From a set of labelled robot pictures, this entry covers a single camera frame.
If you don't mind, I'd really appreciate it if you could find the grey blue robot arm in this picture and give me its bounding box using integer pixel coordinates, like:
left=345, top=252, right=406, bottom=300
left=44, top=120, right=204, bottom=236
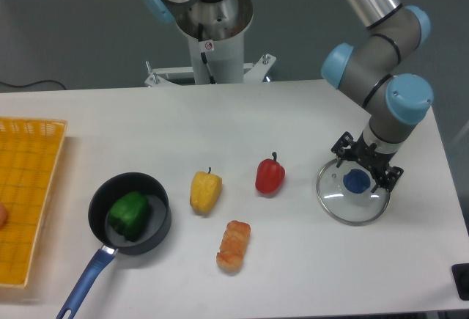
left=142, top=0, right=434, bottom=191

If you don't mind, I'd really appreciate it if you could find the black floor cable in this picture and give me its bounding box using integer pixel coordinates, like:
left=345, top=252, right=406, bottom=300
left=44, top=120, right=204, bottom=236
left=0, top=79, right=67, bottom=90

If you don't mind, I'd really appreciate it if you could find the black device at table edge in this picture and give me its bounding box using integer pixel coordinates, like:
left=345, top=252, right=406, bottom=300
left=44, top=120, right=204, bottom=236
left=451, top=263, right=469, bottom=301

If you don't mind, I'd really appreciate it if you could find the black cable on pedestal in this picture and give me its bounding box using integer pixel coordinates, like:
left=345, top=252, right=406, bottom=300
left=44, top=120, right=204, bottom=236
left=197, top=22, right=217, bottom=85

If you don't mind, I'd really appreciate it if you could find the black saucepan blue handle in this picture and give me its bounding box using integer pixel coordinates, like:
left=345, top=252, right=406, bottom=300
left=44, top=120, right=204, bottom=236
left=57, top=172, right=171, bottom=318

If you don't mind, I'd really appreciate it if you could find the red toy bell pepper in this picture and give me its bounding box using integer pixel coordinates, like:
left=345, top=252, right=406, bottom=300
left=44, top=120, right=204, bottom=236
left=255, top=152, right=286, bottom=194

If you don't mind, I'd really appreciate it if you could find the yellow toy bell pepper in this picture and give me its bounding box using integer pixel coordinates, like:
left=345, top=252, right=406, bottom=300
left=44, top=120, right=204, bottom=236
left=190, top=166, right=223, bottom=215

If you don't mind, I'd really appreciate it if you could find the yellow woven basket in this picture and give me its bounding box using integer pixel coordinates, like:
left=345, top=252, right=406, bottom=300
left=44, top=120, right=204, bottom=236
left=1, top=117, right=67, bottom=288

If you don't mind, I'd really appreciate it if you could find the white pedestal base frame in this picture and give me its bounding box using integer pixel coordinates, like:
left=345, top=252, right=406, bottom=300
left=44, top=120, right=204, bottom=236
left=144, top=54, right=276, bottom=88

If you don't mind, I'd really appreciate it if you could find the glass pot lid blue knob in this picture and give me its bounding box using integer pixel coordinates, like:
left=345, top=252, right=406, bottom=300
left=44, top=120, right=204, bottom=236
left=315, top=157, right=391, bottom=227

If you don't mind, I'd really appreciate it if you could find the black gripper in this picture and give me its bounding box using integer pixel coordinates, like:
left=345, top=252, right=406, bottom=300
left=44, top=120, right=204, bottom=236
left=331, top=131, right=404, bottom=193

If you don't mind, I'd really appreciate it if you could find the orange object in basket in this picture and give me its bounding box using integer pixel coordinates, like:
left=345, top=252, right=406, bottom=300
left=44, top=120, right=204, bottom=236
left=0, top=203, right=8, bottom=227

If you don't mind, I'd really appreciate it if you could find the toy bread roll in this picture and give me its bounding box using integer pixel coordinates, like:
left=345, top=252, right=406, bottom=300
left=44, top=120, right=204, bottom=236
left=216, top=220, right=251, bottom=272

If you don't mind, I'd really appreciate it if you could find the green toy bell pepper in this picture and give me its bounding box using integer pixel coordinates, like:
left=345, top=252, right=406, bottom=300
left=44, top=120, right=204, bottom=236
left=108, top=191, right=149, bottom=242

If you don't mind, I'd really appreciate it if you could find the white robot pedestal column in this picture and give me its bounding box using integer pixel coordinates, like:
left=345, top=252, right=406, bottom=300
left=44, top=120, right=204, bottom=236
left=176, top=0, right=253, bottom=84

